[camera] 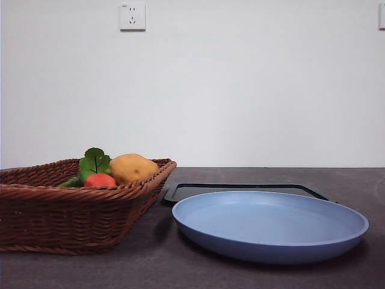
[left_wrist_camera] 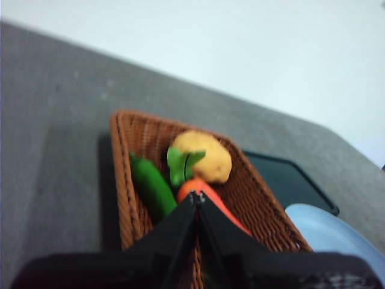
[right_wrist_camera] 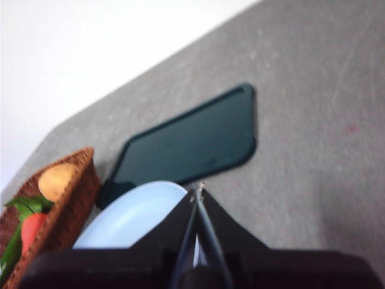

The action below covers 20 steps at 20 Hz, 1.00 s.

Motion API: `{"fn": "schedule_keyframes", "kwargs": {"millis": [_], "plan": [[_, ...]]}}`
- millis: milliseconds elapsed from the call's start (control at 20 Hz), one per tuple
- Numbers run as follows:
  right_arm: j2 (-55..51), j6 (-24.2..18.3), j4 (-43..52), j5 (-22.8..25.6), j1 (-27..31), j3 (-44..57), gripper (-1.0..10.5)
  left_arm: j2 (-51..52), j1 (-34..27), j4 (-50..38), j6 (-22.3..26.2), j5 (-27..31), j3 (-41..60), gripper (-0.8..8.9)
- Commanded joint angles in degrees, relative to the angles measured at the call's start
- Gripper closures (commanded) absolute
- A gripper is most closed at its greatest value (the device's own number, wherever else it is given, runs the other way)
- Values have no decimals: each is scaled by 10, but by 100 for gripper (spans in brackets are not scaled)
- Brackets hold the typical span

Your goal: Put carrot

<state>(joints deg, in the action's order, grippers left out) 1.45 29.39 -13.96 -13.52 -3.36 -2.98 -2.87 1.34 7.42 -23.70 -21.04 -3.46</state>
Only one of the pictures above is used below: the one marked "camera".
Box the black rectangular tray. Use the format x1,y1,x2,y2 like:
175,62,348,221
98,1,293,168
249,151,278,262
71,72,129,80
164,182,339,208

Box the blue round plate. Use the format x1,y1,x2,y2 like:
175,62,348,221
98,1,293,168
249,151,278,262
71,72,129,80
171,190,370,266

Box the brown woven wicker basket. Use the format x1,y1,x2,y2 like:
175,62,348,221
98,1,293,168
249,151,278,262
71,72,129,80
0,158,177,256

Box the green pepper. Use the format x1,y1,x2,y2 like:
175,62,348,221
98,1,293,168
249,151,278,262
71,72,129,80
58,176,81,188

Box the orange carrot with green leaves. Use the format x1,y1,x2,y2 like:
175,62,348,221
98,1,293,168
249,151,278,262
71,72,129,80
78,147,117,188

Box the white wall socket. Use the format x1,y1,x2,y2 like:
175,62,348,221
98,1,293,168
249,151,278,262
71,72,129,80
120,4,147,32

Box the yellow-brown potato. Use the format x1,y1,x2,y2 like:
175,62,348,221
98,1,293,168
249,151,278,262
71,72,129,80
108,153,160,185

